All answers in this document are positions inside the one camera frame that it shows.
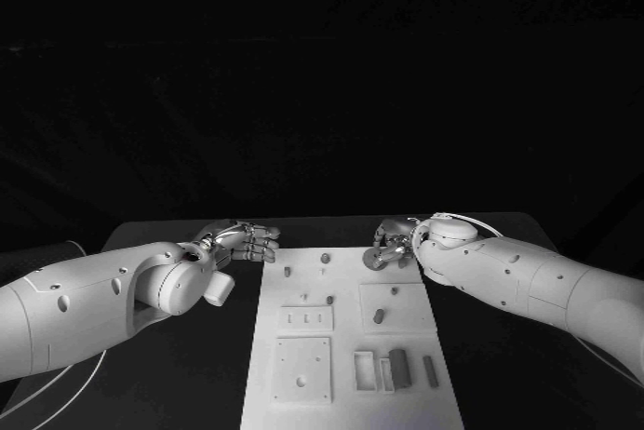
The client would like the grey gear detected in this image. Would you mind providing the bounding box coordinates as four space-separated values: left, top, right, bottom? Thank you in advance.
361 248 390 272

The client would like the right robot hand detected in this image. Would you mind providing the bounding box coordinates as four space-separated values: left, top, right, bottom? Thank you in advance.
370 217 425 264

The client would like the thick long grey cylinder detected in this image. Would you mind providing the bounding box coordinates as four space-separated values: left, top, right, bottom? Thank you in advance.
386 348 413 390

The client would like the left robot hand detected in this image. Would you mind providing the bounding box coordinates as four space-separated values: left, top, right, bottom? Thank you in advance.
191 219 282 264

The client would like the thin long grey cylinder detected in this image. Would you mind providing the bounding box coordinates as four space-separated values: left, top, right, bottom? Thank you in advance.
420 355 439 389

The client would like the white task board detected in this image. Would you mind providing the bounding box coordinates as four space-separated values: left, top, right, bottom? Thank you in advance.
239 247 465 430

